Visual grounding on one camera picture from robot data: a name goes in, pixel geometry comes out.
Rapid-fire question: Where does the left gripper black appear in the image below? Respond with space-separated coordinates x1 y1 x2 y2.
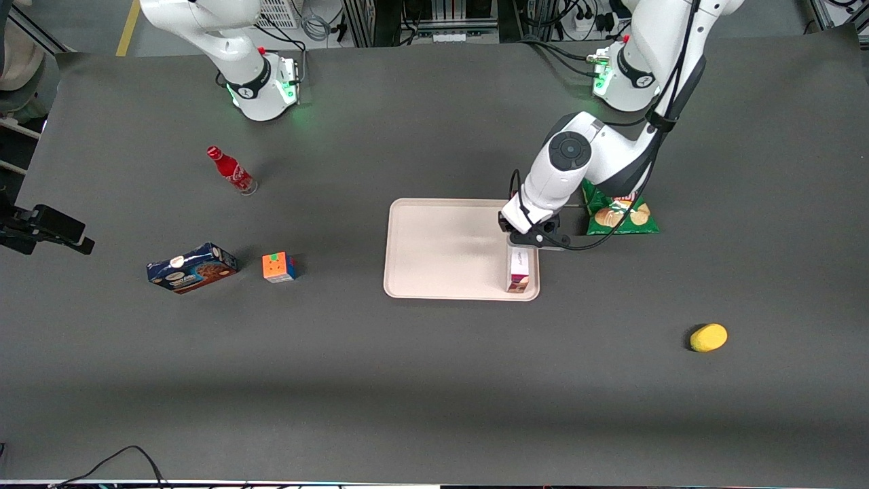
498 211 563 249

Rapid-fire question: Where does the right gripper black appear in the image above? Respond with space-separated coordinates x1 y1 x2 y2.
0 209 39 256

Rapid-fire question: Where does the red cookie box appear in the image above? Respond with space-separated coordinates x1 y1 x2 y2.
506 245 531 294

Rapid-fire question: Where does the white rectangular plastic tray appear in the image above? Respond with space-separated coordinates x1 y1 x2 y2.
383 198 541 302

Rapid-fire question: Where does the blue chocolate cookie box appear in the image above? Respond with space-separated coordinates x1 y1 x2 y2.
146 242 239 295

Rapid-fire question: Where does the green Lays chips bag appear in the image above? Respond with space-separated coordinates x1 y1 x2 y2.
582 179 661 236

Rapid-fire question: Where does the beige padded seat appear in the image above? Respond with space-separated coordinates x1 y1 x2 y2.
0 19 45 93

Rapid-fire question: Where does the yellow lemon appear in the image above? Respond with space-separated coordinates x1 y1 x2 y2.
690 323 728 353

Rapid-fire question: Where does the power strip with black plugs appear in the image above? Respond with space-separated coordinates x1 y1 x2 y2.
572 5 617 37

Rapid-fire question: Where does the red cola bottle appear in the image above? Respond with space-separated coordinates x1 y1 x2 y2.
206 145 259 196

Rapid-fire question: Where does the orange-faced Rubik's cube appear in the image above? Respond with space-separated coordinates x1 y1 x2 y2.
261 251 299 284

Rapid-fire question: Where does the white mesh basket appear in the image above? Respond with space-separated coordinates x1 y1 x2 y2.
255 0 301 29

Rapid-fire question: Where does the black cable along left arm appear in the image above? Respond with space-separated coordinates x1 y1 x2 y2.
509 0 703 252

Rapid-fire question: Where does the long black looping cable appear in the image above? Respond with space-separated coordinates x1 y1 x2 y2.
51 445 168 489

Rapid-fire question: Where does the grey coiled cable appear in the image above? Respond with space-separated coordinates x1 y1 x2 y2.
300 12 335 43

